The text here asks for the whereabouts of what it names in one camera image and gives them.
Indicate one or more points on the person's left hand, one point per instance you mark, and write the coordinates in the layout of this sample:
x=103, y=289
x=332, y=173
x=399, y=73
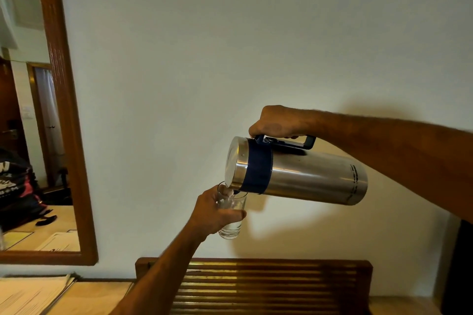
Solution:
x=207, y=213

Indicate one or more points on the person's right hand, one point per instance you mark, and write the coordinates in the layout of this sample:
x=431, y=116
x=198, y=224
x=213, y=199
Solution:
x=279, y=122

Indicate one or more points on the person's left thumb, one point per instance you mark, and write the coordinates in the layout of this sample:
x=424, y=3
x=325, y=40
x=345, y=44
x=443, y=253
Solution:
x=218, y=193

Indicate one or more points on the person's right fingers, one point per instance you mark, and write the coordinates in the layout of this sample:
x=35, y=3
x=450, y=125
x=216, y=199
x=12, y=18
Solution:
x=258, y=130

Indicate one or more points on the clear drinking glass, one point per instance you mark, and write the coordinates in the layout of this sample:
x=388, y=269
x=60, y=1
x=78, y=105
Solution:
x=232, y=211

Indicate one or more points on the stainless steel jug blue collar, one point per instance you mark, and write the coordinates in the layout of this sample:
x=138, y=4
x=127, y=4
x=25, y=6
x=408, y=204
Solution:
x=295, y=174

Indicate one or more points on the person's left forearm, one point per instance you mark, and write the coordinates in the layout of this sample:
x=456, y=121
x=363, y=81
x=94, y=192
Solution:
x=162, y=274

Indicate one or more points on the person's right forearm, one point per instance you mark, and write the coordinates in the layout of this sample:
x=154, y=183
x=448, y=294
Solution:
x=399, y=158

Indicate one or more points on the wooden slatted luggage rack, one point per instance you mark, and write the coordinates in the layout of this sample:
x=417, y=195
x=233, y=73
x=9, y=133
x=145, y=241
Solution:
x=266, y=287

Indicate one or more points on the stack of white papers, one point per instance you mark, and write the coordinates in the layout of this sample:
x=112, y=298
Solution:
x=31, y=294

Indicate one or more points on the dark furniture edge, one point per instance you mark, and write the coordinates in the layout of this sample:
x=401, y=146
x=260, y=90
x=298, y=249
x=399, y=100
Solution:
x=458, y=270

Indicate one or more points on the wooden framed wall mirror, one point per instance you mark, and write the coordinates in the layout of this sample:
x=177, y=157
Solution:
x=55, y=111

